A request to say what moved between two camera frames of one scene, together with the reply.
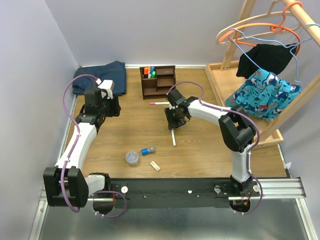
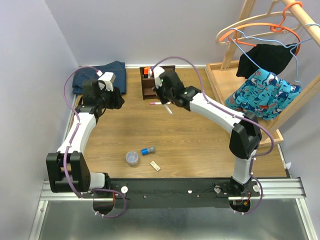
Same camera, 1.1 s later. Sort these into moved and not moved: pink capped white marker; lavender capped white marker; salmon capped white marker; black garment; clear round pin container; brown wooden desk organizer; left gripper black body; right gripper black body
Moved: right gripper black body; lavender capped white marker; left gripper black body
Not moved: salmon capped white marker; clear round pin container; black garment; pink capped white marker; brown wooden desk organizer
